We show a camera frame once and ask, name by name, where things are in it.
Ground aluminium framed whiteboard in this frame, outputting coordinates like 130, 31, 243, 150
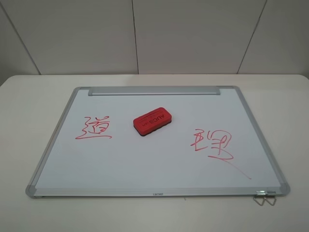
26, 86, 290, 198

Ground right metal hanging clip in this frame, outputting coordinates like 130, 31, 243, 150
264, 191, 277, 206

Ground left metal hanging clip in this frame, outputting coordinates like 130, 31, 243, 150
253, 190, 267, 206

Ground metal hanging clip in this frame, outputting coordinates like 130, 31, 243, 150
253, 190, 267, 206
264, 191, 277, 206

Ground red whiteboard eraser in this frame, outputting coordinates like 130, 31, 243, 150
133, 107, 172, 136

